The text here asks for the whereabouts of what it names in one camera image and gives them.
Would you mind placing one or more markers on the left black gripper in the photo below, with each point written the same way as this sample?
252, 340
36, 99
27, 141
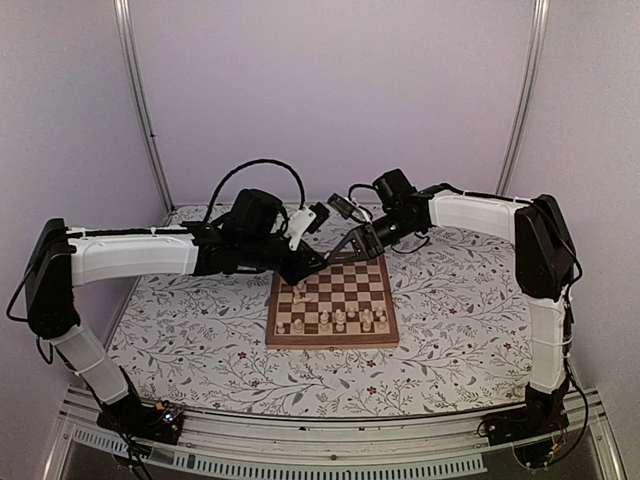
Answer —
305, 261

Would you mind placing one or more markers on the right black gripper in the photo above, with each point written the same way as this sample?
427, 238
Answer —
366, 241

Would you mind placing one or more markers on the wooden chess board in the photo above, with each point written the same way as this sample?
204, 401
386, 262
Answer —
361, 285

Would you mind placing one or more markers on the light wooden queen piece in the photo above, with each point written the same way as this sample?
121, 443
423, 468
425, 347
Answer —
339, 321

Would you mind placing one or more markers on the light wooden king piece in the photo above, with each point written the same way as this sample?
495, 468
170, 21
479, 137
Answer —
324, 325

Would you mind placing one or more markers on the light wooden bishop piece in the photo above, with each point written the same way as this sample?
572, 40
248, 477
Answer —
366, 320

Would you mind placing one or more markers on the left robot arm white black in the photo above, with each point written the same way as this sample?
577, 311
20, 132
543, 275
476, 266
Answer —
256, 235

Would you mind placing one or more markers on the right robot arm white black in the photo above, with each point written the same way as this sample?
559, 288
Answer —
546, 264

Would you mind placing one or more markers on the floral patterned table mat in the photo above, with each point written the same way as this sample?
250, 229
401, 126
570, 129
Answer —
437, 324

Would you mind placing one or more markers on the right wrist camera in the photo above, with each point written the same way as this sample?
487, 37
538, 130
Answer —
349, 209

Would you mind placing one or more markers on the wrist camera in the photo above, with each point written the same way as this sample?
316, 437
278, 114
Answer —
349, 209
305, 220

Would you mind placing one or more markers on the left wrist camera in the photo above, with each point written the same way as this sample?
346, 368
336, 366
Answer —
305, 220

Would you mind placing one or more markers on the aluminium front rail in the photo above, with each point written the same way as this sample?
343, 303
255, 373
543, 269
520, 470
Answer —
218, 445

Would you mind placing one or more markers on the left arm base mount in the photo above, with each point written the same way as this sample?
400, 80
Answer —
161, 422

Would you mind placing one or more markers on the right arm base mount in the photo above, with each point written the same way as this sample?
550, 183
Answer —
541, 415

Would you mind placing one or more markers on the right aluminium frame post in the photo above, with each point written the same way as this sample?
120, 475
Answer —
534, 55

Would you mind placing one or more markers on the aluminium frame post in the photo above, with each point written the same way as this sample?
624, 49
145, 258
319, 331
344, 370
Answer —
127, 39
534, 55

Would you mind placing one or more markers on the left aluminium frame post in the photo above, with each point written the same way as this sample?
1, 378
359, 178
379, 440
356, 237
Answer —
127, 39

